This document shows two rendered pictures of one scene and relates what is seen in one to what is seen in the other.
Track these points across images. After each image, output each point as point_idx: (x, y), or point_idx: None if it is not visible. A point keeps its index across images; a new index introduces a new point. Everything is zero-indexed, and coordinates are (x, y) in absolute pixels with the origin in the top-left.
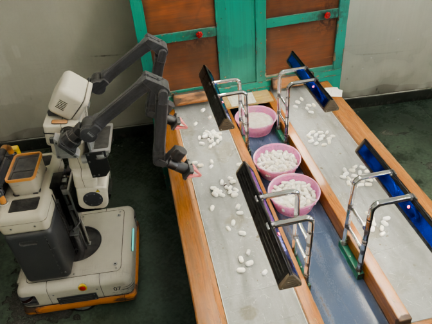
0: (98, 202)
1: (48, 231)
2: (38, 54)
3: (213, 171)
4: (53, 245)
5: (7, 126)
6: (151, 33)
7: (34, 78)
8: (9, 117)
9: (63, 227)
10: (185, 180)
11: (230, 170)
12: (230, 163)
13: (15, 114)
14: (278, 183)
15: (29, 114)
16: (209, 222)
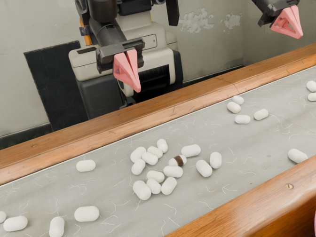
0: (121, 84)
1: (80, 84)
2: None
3: (229, 130)
4: (84, 104)
5: (264, 55)
6: None
7: (298, 8)
8: (268, 47)
9: (116, 101)
10: (165, 106)
11: (257, 153)
12: (289, 143)
13: (272, 44)
14: None
15: (282, 48)
16: (43, 178)
